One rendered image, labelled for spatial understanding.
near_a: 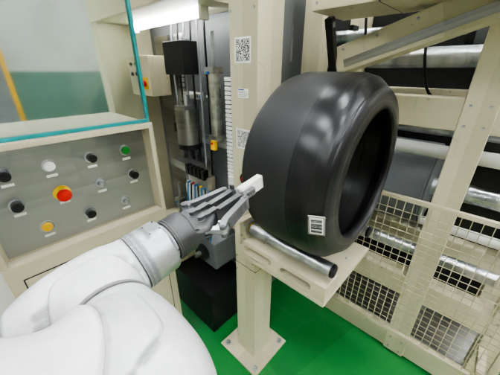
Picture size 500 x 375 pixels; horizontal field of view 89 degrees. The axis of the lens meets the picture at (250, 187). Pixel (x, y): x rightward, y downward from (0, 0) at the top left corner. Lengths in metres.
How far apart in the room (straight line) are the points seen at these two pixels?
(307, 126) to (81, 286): 0.51
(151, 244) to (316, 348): 1.48
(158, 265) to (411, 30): 1.01
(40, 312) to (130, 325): 0.15
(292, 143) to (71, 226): 0.84
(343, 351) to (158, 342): 1.59
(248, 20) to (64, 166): 0.75
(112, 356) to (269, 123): 0.57
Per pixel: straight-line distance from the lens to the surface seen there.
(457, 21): 1.07
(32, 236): 1.11
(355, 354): 1.81
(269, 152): 0.65
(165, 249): 0.41
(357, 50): 1.15
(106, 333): 0.26
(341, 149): 0.61
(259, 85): 0.89
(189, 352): 0.27
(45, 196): 1.07
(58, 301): 0.38
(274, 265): 0.93
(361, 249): 1.13
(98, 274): 0.37
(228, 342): 1.74
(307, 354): 1.74
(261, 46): 0.90
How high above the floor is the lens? 1.45
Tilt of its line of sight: 25 degrees down
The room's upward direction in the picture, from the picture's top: straight up
